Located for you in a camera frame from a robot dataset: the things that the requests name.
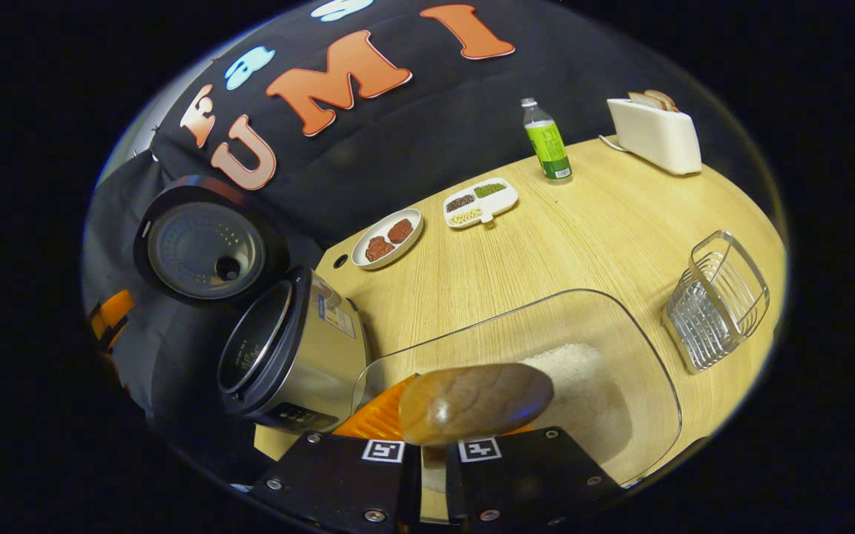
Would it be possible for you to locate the clear plastic rice container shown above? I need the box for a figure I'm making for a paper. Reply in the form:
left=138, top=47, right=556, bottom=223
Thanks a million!
left=351, top=289, right=684, bottom=490

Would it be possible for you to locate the silver black rice cooker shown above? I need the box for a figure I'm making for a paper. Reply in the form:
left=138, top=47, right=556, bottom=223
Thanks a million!
left=133, top=175, right=372, bottom=435

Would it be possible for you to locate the wooden spoon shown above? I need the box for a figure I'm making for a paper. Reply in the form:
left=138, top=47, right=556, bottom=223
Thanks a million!
left=397, top=363, right=555, bottom=494

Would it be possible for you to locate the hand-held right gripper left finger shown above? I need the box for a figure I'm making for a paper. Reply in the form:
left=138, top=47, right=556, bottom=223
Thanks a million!
left=249, top=375, right=423, bottom=534

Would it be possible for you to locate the white divided dish with beans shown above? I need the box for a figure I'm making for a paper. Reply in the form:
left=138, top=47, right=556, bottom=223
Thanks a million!
left=443, top=177, right=520, bottom=229

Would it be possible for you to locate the white toaster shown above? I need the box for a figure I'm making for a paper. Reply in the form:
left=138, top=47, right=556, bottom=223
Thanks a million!
left=607, top=96, right=703, bottom=176

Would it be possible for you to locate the green label drink bottle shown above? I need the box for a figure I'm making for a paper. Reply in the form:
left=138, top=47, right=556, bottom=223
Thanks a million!
left=521, top=97, right=573, bottom=183

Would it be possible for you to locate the round white plate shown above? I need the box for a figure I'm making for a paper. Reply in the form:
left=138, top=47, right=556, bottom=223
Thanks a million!
left=351, top=208, right=425, bottom=271

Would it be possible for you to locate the metal wire chopstick holder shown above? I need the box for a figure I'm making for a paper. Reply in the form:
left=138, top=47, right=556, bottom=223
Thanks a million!
left=661, top=230, right=771, bottom=374

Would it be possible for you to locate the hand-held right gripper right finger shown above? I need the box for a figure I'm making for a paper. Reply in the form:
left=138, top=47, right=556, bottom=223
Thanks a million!
left=446, top=423, right=627, bottom=533

